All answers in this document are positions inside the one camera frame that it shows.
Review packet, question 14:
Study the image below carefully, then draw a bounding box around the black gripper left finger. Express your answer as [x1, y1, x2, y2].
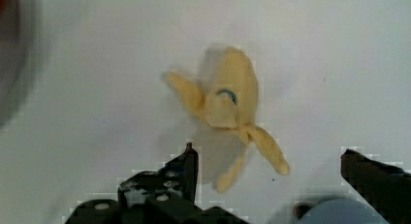
[64, 144, 249, 224]

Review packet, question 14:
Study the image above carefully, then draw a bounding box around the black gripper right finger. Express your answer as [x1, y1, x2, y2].
[340, 149, 411, 224]

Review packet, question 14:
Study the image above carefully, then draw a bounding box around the yellow plush banana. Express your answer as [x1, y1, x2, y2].
[165, 47, 290, 193]

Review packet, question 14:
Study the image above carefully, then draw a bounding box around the blue cup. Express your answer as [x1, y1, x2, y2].
[293, 199, 390, 224]

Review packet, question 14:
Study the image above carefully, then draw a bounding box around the grey round plate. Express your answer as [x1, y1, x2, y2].
[1, 0, 41, 129]

